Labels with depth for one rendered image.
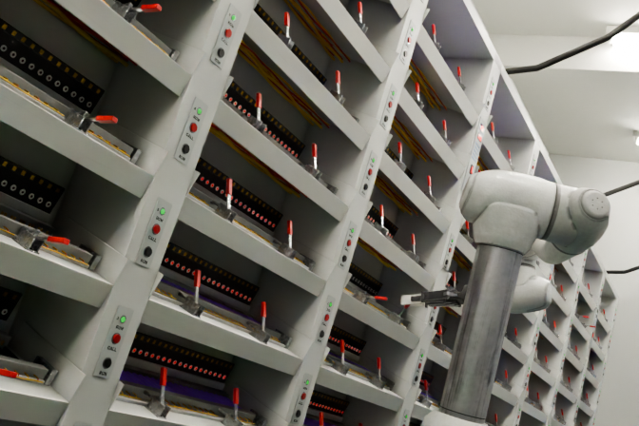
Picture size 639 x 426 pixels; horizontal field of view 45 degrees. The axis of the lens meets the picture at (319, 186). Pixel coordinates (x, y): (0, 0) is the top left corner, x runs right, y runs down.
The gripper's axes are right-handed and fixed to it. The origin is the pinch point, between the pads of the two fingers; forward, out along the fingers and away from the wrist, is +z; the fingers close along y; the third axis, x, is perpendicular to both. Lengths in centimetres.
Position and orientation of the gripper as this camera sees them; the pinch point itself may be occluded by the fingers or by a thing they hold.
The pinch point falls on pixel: (413, 300)
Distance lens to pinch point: 241.6
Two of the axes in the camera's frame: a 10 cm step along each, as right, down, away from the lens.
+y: 4.4, 3.6, 8.2
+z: -8.9, 1.1, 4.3
